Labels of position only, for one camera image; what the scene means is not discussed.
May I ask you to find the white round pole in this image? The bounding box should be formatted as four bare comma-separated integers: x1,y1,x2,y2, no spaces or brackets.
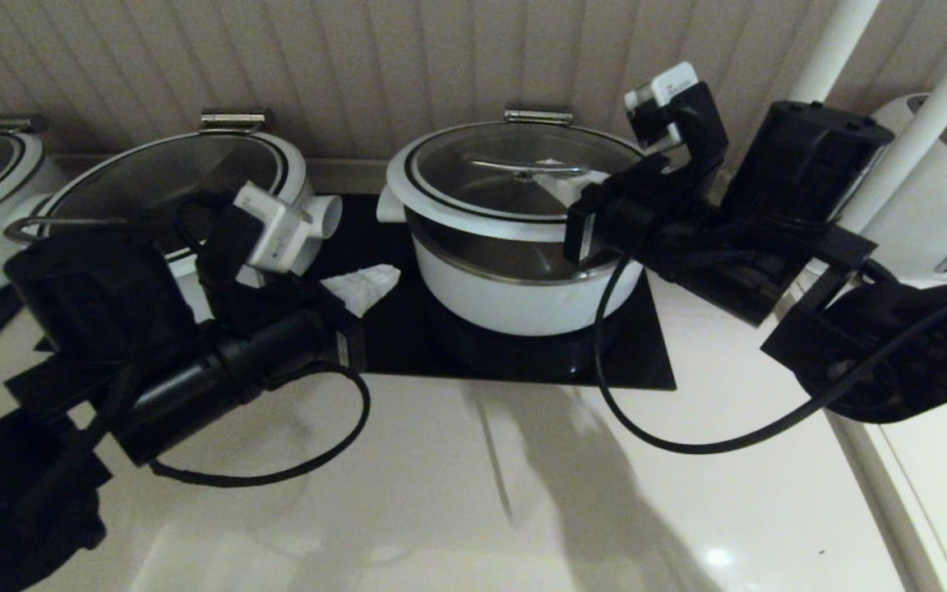
839,0,947,235
790,0,881,104

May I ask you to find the white toaster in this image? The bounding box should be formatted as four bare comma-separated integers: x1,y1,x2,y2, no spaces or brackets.
852,93,947,284

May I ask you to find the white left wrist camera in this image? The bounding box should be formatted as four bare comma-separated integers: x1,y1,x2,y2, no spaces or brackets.
233,183,314,276

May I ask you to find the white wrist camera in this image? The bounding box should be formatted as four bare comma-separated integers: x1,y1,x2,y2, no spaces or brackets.
624,62,700,149
233,183,314,276

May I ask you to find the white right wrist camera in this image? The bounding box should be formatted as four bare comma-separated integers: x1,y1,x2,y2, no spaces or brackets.
624,62,700,149

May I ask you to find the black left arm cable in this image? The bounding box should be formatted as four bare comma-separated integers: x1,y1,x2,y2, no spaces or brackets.
149,362,372,488

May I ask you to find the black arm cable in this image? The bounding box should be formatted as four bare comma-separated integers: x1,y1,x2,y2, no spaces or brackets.
594,247,947,456
149,362,372,488

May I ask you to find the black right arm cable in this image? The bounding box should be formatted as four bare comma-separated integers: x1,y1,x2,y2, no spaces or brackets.
594,247,947,456

